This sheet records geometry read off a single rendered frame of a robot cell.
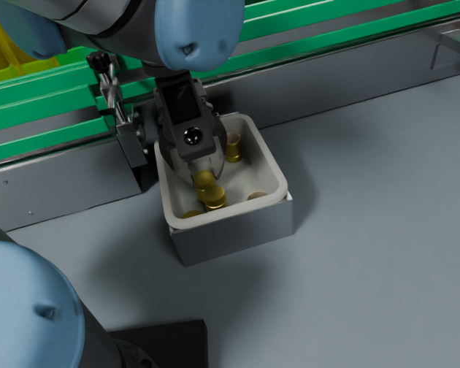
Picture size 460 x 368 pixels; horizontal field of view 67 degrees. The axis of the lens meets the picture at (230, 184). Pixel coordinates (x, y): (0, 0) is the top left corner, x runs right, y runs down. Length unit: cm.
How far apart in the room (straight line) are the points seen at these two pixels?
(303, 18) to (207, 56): 46
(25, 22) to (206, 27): 16
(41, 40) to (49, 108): 25
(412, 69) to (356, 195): 35
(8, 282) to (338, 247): 41
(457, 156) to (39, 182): 70
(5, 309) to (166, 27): 19
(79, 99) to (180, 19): 36
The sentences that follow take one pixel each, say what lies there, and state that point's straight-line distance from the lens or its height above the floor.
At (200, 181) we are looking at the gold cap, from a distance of 55.
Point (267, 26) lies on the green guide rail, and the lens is 67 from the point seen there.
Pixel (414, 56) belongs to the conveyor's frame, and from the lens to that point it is 83.
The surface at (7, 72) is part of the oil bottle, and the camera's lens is 70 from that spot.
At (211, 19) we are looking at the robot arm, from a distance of 24.
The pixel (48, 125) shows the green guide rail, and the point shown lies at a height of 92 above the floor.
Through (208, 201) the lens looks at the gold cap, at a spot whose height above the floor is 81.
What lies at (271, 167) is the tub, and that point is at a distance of 51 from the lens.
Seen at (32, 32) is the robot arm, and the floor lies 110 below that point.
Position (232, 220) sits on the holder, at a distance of 47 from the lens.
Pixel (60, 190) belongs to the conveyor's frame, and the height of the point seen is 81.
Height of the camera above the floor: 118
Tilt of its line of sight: 43 degrees down
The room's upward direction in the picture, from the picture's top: 12 degrees counter-clockwise
